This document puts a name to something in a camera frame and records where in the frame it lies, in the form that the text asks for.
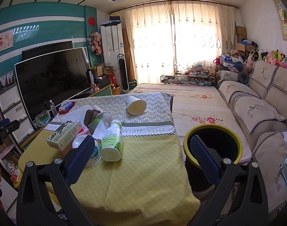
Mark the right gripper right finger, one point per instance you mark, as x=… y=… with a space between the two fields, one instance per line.
x=250 y=205

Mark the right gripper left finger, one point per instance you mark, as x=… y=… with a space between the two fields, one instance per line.
x=34 y=205

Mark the white green tea box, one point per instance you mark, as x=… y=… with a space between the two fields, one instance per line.
x=64 y=134

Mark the white round tub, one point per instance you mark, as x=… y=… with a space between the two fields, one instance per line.
x=93 y=152

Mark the pink strawberry milk carton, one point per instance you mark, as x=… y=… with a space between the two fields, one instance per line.
x=83 y=131

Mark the green clear plastic bottle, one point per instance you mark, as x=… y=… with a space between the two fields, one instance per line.
x=94 y=122

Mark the green white plastic bottle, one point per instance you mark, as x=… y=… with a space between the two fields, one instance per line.
x=111 y=146

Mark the white paper cup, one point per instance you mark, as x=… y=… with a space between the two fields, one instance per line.
x=135 y=106

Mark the white plastic drawer unit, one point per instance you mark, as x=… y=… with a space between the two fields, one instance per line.
x=11 y=107

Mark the clear plastic bag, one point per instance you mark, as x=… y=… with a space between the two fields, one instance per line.
x=43 y=118

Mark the clear water bottle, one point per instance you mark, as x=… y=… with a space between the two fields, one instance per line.
x=53 y=108

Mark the red tray with box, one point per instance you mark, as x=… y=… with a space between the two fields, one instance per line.
x=66 y=107

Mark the black bin yellow rim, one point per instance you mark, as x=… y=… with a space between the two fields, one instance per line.
x=205 y=146

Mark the large black television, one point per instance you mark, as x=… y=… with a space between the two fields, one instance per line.
x=55 y=77

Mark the beige sofa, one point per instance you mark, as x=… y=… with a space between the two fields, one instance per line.
x=260 y=107

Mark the floral bed sheet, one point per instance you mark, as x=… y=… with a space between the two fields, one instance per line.
x=196 y=105

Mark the artificial flower decoration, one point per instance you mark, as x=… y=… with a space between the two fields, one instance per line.
x=95 y=42

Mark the black tower fan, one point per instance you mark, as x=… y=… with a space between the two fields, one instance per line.
x=123 y=72

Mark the glass coffee table clutter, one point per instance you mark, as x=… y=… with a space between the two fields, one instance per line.
x=195 y=77

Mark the white standing air conditioner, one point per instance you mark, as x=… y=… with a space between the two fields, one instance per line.
x=112 y=43

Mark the pile of plush toys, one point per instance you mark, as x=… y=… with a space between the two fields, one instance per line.
x=237 y=68

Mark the stacked cardboard boxes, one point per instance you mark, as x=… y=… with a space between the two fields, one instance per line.
x=243 y=43

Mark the cream window curtains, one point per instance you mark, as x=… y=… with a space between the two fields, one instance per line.
x=172 y=37

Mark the framed landscape painting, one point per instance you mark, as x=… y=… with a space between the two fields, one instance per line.
x=282 y=17

